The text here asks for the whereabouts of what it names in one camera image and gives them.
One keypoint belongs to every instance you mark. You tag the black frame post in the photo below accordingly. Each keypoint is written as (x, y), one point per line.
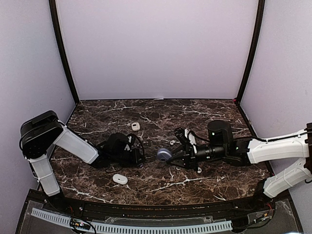
(61, 50)
(252, 51)

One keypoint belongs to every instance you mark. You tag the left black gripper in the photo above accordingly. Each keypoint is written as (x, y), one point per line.
(135, 161)

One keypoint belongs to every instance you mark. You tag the purple blue charging case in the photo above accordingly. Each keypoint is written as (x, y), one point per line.
(163, 155)

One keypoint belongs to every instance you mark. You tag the beige earbud charging case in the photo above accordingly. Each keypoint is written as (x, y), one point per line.
(135, 126)

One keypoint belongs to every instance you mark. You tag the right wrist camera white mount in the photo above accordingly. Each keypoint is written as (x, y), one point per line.
(191, 139)

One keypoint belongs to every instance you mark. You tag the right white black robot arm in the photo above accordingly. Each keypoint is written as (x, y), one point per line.
(245, 151)

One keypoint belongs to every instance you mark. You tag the black front table rail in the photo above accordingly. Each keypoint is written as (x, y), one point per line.
(99, 210)

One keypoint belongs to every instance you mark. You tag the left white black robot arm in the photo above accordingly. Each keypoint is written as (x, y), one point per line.
(44, 131)

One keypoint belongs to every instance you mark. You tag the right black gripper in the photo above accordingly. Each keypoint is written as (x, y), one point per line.
(190, 160)

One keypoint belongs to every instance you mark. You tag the white charging case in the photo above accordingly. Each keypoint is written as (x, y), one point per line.
(120, 179)

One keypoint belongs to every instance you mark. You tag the right black frame post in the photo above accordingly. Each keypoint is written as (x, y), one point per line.
(252, 51)

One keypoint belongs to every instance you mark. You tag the white slotted cable duct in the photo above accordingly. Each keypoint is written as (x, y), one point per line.
(131, 226)

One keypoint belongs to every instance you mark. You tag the left black frame post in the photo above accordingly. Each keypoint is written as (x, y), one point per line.
(61, 50)

